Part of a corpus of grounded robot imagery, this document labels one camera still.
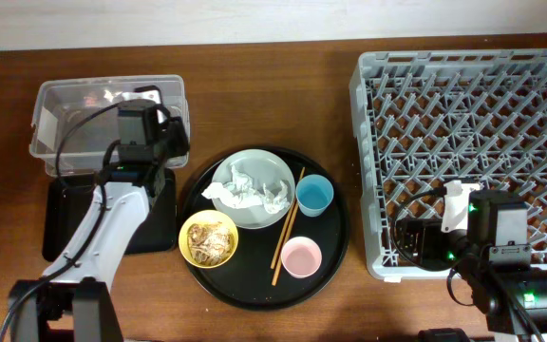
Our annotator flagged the grey dishwasher rack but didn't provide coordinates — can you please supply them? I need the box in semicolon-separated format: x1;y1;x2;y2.
349;48;547;282

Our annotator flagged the food scraps and rice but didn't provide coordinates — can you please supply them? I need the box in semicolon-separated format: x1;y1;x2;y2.
187;222;235;266

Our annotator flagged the black rectangular tray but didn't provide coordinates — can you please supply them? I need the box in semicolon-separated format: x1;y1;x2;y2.
42;169;177;261

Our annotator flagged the round black serving tray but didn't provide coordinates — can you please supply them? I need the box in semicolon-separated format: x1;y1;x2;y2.
179;145;350;312

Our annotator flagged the white tissue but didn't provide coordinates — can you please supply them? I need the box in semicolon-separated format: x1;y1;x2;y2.
201;166;291;215

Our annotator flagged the wooden chopstick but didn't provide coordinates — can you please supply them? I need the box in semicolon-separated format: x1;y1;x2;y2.
272;202;298;287
270;166;307;271

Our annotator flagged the yellow bowl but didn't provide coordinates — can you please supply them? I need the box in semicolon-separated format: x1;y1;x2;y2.
178;210;239;269

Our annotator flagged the grey round plate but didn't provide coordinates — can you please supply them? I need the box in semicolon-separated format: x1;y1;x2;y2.
207;149;295;229

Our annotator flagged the clear plastic waste bin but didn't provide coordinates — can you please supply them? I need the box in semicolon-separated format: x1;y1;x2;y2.
29;74;189;178

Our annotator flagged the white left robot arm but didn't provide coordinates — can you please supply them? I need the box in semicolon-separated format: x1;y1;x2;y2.
0;85;190;341

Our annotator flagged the pink cup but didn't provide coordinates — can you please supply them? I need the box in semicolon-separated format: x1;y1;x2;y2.
282;237;323;278

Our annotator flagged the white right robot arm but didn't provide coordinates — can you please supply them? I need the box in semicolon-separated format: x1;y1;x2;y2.
390;185;547;341

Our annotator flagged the light blue cup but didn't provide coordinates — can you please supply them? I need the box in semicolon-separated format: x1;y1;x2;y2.
295;174;334;218

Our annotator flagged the white label on bin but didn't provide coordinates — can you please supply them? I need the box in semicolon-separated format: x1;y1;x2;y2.
37;107;58;150

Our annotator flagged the wooden chopstick left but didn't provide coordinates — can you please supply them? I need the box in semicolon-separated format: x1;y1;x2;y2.
270;166;307;271

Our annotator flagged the wooden chopstick right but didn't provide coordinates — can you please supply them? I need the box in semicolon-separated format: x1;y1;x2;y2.
272;202;298;287

